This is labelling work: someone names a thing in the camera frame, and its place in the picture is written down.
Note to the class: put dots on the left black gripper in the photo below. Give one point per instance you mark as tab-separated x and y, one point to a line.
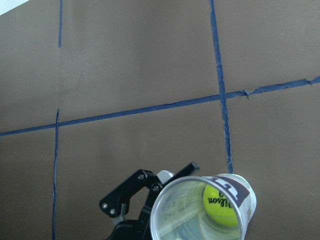
130	228

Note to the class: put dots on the yellow Wilson tennis ball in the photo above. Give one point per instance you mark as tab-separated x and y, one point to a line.
218	207

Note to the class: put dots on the clear tennis ball can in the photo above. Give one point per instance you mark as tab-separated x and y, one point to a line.
178	212

